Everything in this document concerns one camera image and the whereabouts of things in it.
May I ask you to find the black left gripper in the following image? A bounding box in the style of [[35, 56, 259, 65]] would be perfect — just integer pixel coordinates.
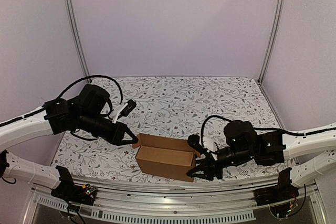
[[78, 110, 139, 146]]

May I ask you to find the brown cardboard box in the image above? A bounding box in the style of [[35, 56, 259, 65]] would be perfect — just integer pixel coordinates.
[[132, 133, 201, 183]]

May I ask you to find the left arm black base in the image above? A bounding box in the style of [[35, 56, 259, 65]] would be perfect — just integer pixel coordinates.
[[51, 166, 98, 206]]

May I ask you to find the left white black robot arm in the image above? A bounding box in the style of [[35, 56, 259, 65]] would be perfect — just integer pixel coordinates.
[[1, 84, 138, 200]]

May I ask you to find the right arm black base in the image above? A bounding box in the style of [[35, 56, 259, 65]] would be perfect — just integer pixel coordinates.
[[253, 167, 299, 206]]

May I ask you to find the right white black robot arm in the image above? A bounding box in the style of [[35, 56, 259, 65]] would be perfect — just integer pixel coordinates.
[[186, 120, 335, 201]]

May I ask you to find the floral patterned table mat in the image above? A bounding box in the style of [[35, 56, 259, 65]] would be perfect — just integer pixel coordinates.
[[52, 77, 278, 184]]

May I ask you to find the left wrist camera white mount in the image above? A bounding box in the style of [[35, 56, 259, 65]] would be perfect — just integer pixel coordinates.
[[108, 100, 137, 123]]

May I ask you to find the aluminium front rail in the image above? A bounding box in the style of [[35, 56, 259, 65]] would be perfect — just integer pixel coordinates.
[[25, 175, 328, 223]]

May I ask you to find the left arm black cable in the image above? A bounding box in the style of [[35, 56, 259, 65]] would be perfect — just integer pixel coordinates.
[[0, 74, 124, 127]]

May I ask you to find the left aluminium frame post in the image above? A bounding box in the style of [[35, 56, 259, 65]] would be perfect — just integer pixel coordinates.
[[64, 0, 90, 77]]

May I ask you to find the aluminium frame post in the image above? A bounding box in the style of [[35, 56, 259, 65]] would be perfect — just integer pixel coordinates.
[[64, 0, 90, 77], [257, 0, 285, 86]]

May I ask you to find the right aluminium frame post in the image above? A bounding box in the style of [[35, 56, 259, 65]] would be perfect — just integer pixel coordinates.
[[257, 0, 285, 86]]

